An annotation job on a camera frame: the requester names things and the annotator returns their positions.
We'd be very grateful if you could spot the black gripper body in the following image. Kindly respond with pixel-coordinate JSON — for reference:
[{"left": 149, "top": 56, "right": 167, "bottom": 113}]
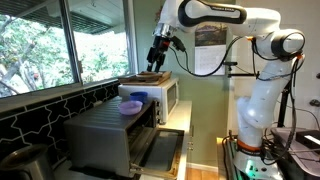
[{"left": 151, "top": 35, "right": 172, "bottom": 58}]

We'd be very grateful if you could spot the purple plate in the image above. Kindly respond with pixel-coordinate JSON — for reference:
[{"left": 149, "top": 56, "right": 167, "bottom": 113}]
[{"left": 118, "top": 100, "right": 144, "bottom": 116}]

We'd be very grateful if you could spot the dark blue bowl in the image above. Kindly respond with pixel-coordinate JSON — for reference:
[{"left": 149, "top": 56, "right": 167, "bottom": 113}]
[{"left": 129, "top": 91, "right": 149, "bottom": 104}]

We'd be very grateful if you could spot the silver toaster oven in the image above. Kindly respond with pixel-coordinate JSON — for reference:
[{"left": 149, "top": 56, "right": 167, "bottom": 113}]
[{"left": 63, "top": 95, "right": 162, "bottom": 178}]

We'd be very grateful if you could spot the glass toaster oven door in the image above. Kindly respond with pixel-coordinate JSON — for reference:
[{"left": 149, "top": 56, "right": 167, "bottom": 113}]
[{"left": 129, "top": 128, "right": 185, "bottom": 180}]

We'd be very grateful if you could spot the brown wooden dish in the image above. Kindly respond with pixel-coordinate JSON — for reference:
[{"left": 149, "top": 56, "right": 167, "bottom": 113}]
[{"left": 135, "top": 71, "right": 164, "bottom": 80}]

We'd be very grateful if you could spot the wooden serving tray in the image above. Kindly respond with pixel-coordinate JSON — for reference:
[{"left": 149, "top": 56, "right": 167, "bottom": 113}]
[{"left": 118, "top": 70, "right": 173, "bottom": 87}]

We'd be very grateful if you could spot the white microwave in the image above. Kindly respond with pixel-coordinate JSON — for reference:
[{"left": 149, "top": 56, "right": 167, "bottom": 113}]
[{"left": 117, "top": 78, "right": 180, "bottom": 125}]

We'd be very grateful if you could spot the steel cooking pot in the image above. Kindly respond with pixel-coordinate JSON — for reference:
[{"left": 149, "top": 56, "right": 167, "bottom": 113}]
[{"left": 0, "top": 143, "right": 56, "bottom": 180}]

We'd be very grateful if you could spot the black electronics box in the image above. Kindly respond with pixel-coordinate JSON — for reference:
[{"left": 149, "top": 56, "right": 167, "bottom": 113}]
[{"left": 295, "top": 129, "right": 320, "bottom": 150}]

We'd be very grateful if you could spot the landscape wall calendar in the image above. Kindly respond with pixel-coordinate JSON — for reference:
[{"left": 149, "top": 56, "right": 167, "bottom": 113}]
[{"left": 194, "top": 23, "right": 228, "bottom": 77}]

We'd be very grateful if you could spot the window frame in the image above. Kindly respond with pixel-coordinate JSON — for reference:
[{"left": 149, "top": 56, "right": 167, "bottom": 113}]
[{"left": 0, "top": 0, "right": 140, "bottom": 101}]

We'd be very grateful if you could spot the black camera stand pole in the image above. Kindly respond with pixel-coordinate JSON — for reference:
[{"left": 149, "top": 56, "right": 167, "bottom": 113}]
[{"left": 223, "top": 56, "right": 300, "bottom": 129}]

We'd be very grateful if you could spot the wall power outlet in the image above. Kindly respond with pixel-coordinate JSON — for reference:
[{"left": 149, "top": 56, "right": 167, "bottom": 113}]
[{"left": 308, "top": 98, "right": 320, "bottom": 108}]

